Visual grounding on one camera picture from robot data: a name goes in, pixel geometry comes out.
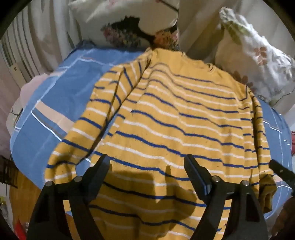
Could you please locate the pink cloth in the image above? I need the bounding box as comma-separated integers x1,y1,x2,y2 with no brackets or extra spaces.
20,75,48,107

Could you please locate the blue plaid bed sheet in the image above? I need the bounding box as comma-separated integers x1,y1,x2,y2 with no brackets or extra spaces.
10,40,293,240

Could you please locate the person's right hand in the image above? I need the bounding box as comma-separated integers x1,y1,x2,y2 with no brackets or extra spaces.
271,203,295,237

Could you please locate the white floral pillow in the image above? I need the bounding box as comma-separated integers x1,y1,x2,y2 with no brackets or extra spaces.
213,7,295,107

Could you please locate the yellow striped sweater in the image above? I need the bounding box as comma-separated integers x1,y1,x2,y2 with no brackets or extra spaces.
45,47,278,240

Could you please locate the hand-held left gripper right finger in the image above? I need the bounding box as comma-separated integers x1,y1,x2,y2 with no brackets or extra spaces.
184,154,269,240

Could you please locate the black wire rack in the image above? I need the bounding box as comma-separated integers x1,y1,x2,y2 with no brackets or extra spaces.
0,154,19,188

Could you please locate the orange wooden bed frame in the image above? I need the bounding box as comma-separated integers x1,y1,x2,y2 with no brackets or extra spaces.
9,171,77,240

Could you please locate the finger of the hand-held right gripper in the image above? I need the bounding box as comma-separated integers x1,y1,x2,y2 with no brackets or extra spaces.
269,159,295,197

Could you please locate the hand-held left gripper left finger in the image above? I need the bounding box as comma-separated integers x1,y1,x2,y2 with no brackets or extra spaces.
27,154,111,240

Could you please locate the cream pillow with dark floral print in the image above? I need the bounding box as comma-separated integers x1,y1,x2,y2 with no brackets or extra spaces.
69,0,181,50

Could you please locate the pale curtain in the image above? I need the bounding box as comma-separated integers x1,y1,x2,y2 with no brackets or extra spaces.
0,0,83,88

